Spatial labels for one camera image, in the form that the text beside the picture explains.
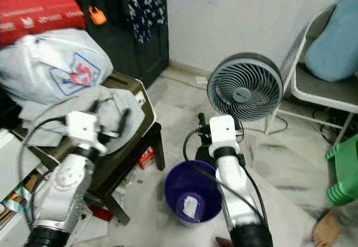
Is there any grey cloth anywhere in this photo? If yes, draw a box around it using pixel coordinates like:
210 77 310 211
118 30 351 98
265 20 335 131
32 87 147 148

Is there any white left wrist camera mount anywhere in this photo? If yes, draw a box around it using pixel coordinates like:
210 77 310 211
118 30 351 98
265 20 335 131
65 111 107 148

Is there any dark blue floral cloth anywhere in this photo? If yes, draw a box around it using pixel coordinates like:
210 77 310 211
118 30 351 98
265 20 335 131
125 0 169 41

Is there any orange tag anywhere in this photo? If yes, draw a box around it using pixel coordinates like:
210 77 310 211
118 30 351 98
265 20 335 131
88 6 107 26

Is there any white printed plastic bag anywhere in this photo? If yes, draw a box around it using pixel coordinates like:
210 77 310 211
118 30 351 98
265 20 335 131
0 28 114 106

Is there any grey round floor fan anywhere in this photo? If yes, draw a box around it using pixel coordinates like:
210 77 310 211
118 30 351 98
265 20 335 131
193 52 285 164

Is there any red printed box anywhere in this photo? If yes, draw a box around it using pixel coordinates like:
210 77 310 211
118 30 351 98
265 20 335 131
0 0 93 47

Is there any dark wooden cabinet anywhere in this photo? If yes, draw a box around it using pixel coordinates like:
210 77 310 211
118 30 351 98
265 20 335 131
67 0 170 86

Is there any dark olive side table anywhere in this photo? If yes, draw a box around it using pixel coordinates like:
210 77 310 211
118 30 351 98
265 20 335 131
32 72 164 226

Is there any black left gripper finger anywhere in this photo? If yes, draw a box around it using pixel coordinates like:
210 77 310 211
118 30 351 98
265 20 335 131
117 108 131 139

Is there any light blue cushion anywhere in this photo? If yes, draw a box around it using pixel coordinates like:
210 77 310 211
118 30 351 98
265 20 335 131
304 0 358 83

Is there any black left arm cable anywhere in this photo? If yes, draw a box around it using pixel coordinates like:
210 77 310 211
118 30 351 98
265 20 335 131
18 116 69 232

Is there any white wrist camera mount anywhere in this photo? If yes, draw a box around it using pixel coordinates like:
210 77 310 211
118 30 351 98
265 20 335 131
209 115 241 150
65 111 107 148

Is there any white drawer unit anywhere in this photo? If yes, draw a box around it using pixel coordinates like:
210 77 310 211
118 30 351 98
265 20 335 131
0 128 46 247

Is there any person in grey trousers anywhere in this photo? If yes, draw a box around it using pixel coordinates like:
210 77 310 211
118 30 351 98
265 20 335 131
310 210 349 247

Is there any green plastic stool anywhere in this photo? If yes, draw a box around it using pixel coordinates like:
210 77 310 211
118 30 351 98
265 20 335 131
325 134 358 206

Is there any white plastic wrapper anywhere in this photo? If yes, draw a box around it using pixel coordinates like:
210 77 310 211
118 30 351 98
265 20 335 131
181 195 201 218

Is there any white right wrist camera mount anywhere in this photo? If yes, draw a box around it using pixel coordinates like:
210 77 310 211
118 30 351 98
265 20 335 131
209 115 241 150

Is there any purple waste bin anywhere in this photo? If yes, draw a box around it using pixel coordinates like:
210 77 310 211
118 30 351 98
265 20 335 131
163 160 225 226

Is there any small red box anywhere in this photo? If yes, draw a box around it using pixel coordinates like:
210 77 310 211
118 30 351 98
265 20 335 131
138 146 155 170

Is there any white frame chair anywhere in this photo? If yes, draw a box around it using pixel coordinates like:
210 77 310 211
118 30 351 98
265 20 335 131
265 3 358 142

